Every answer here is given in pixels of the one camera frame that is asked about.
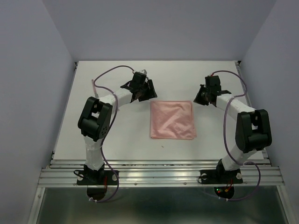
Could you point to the aluminium rail frame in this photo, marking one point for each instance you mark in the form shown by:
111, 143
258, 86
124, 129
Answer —
158, 178

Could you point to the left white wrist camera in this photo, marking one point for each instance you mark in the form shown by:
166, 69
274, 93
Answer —
143, 71

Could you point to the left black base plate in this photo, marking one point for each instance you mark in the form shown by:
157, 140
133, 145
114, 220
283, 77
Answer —
104, 177

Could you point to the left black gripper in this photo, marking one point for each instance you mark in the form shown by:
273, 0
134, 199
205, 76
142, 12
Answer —
150, 94

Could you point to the pink cloth napkin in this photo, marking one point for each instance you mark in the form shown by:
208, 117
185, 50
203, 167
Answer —
172, 120

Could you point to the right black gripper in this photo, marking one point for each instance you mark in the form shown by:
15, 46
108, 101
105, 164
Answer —
197, 99

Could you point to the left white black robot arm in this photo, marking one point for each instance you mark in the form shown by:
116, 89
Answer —
96, 117

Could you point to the pink handled knife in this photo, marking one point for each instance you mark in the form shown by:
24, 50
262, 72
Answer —
94, 87

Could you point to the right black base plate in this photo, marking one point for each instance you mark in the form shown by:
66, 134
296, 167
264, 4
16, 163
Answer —
212, 176

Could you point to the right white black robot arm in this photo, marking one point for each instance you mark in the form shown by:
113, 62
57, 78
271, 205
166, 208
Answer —
253, 131

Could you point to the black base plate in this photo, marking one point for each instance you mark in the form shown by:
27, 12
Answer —
212, 176
104, 177

